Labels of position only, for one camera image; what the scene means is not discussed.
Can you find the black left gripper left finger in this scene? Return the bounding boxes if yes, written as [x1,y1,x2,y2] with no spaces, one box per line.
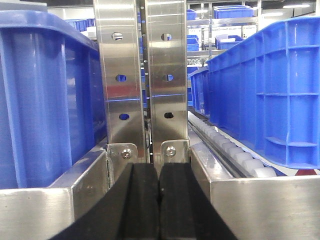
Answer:
[53,163,159,240]

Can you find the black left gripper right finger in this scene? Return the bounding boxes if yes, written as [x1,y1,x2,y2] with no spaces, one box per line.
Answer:
[159,163,237,240]

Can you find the white roller track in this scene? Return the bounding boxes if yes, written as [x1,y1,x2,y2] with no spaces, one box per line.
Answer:
[188,112,277,178]

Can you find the blue crate on left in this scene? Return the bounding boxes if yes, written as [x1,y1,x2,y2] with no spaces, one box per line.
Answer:
[0,10,107,189]

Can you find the blue crate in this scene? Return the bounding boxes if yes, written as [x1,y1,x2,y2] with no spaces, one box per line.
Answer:
[0,10,107,189]
[208,16,320,169]
[188,66,210,116]

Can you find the blue crate on right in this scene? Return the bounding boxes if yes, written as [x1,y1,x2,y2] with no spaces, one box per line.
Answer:
[208,16,320,169]

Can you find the background blue bins on rack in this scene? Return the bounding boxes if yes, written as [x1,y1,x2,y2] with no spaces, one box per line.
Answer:
[213,5,254,19]

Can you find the right steel shelf frame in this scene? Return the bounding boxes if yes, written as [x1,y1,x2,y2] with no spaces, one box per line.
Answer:
[190,143,320,240]

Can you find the steel shelf frame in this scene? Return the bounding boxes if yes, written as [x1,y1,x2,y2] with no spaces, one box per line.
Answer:
[0,140,109,240]
[190,143,320,240]

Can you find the left steel shelf frame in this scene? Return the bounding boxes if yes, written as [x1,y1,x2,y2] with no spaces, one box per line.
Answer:
[0,140,109,240]

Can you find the right steel upright post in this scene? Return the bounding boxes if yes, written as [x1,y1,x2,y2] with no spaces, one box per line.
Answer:
[145,0,188,167]

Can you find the steel upright post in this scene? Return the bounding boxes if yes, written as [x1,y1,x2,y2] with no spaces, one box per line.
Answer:
[93,0,146,162]
[145,0,188,167]

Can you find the left steel upright post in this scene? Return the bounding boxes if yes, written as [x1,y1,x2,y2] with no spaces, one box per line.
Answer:
[93,0,146,162]

